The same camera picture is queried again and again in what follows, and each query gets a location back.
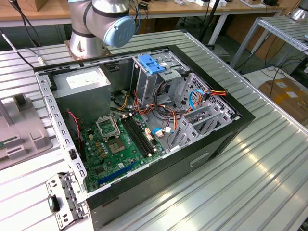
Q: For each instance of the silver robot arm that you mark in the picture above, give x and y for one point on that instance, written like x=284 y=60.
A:
x=106 y=14

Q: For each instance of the black open PC case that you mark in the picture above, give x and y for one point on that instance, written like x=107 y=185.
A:
x=168 y=173

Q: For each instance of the metal disk bay cage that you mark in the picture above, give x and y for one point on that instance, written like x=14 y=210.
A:
x=211 y=120

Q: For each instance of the grey power supply unit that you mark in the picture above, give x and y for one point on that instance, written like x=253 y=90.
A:
x=81 y=96

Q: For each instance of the brown cardboard box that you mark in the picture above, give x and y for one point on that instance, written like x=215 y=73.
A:
x=284 y=96

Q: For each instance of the green motherboard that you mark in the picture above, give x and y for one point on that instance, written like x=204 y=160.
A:
x=130 y=149

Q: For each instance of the black tripod stand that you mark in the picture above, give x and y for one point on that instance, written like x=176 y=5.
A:
x=211 y=14

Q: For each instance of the metal slat side table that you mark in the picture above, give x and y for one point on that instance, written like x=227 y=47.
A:
x=284 y=29

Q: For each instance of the CPU socket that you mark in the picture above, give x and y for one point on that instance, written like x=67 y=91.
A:
x=116 y=146

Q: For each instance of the grey parts rack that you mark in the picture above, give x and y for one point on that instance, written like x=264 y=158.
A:
x=26 y=125

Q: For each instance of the hinged metal slot bracket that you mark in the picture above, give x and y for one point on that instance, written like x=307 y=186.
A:
x=62 y=187

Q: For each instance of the green RAM stick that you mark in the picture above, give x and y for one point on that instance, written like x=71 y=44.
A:
x=2 y=144

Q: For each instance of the black case fan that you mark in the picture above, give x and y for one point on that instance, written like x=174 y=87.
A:
x=72 y=134

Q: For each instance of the metal optical drive cage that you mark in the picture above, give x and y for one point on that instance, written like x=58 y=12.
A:
x=144 y=84

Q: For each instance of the blue plastic drive latch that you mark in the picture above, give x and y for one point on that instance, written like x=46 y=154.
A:
x=150 y=63

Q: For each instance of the blue expansion slot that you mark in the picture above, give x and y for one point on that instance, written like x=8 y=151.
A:
x=115 y=173

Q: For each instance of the black RAM slot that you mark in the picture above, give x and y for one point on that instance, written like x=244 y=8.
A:
x=141 y=134
x=135 y=137

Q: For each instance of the wooden desk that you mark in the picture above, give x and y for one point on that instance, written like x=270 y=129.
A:
x=168 y=9

